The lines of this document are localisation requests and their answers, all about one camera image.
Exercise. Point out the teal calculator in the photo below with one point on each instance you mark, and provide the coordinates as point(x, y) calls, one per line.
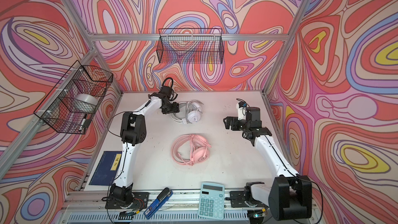
point(211, 202)

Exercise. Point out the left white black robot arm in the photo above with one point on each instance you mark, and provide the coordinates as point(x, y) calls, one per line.
point(133, 132)

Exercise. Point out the black wire basket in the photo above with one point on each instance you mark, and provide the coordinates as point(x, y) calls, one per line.
point(59, 113)
point(190, 46)

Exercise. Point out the pink cat-ear headphones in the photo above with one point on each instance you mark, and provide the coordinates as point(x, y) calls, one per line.
point(199, 149)

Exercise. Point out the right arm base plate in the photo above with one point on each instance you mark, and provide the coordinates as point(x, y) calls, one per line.
point(254, 194)

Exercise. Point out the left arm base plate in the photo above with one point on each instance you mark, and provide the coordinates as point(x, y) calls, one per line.
point(134, 201)

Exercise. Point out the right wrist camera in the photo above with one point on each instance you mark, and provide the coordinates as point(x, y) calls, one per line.
point(241, 107)

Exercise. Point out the white headphones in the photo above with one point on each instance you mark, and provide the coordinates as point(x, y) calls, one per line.
point(192, 112)

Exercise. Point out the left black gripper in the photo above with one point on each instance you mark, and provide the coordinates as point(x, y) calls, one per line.
point(175, 109)

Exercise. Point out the rear black wire basket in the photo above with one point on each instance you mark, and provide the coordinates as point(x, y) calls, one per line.
point(190, 46)

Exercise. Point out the grey tape roll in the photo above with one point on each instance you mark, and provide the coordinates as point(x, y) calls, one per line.
point(85, 103)

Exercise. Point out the left black wire basket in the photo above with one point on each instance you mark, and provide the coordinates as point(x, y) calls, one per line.
point(59, 113)

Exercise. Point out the blue black stapler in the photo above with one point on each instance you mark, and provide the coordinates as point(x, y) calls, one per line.
point(160, 200)

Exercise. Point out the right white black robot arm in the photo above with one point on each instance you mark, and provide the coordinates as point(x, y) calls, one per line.
point(290, 195)

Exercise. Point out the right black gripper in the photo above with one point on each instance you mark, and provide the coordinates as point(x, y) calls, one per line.
point(235, 121)

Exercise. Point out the black marker in basket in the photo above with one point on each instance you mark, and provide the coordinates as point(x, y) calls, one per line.
point(81, 127)

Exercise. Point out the dark blue booklet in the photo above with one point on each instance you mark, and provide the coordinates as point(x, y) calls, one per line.
point(106, 169)

